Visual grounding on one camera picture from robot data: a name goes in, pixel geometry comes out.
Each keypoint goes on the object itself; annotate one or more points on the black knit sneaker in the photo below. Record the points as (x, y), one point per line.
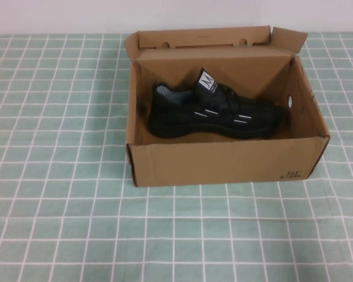
(194, 117)

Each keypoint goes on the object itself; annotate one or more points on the brown cardboard shoe box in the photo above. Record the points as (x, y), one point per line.
(223, 164)

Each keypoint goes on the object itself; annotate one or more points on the green checked tablecloth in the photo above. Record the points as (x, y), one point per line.
(47, 205)

